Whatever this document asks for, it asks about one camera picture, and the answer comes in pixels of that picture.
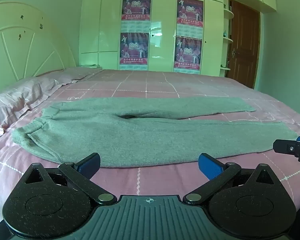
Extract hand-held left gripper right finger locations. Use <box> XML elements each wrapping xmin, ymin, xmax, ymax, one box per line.
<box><xmin>183</xmin><ymin>153</ymin><xmax>281</xmax><ymax>205</ymax></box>

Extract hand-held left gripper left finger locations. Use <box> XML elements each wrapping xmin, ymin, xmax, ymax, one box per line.
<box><xmin>22</xmin><ymin>152</ymin><xmax>118</xmax><ymax>205</ymax></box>

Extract grey fleece pants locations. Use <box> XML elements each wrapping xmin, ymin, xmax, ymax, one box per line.
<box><xmin>12</xmin><ymin>97</ymin><xmax>299</xmax><ymax>168</ymax></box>

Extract pink pillow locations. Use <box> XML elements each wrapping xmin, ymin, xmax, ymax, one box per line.
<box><xmin>36</xmin><ymin>67</ymin><xmax>102</xmax><ymax>83</ymax></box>
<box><xmin>0</xmin><ymin>76</ymin><xmax>65</xmax><ymax>137</ymax></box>

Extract bed with pink checked sheet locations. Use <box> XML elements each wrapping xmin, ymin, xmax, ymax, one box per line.
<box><xmin>0</xmin><ymin>67</ymin><xmax>300</xmax><ymax>230</ymax></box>

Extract brown wooden door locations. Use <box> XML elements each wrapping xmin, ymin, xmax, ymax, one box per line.
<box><xmin>226</xmin><ymin>0</ymin><xmax>261</xmax><ymax>89</ymax></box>

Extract cream corner shelf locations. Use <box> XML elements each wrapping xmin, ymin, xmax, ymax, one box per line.
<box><xmin>221</xmin><ymin>2</ymin><xmax>235</xmax><ymax>71</ymax></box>

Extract cream wooden headboard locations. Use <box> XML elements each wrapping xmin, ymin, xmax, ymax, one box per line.
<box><xmin>0</xmin><ymin>1</ymin><xmax>77</xmax><ymax>98</ymax></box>

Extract cream glossy wardrobe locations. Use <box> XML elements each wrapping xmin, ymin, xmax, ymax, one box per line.
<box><xmin>79</xmin><ymin>0</ymin><xmax>235</xmax><ymax>75</ymax></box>

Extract red calendar wall poster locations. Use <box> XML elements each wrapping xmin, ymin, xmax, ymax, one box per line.
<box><xmin>173</xmin><ymin>36</ymin><xmax>203</xmax><ymax>75</ymax></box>
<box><xmin>119</xmin><ymin>32</ymin><xmax>150</xmax><ymax>71</ymax></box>
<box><xmin>176</xmin><ymin>0</ymin><xmax>204</xmax><ymax>39</ymax></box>
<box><xmin>121</xmin><ymin>0</ymin><xmax>152</xmax><ymax>33</ymax></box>

